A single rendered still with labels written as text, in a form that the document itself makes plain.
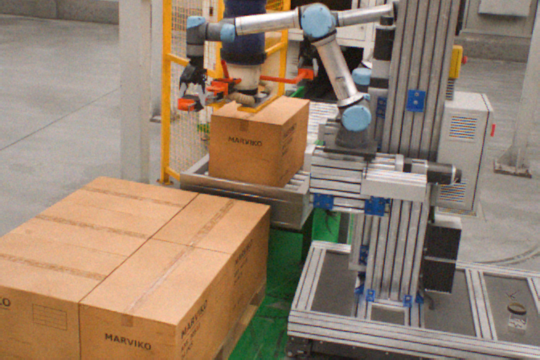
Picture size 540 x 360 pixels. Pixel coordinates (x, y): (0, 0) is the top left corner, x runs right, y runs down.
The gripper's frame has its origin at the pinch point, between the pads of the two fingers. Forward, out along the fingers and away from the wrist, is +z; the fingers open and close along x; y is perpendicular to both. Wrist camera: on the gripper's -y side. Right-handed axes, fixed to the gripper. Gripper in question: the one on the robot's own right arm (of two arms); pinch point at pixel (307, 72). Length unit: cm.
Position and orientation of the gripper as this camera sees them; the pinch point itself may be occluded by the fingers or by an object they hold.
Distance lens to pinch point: 357.9
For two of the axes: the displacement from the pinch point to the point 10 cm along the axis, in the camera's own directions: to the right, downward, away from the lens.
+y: -3.2, 2.9, -9.0
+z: -0.7, 9.4, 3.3
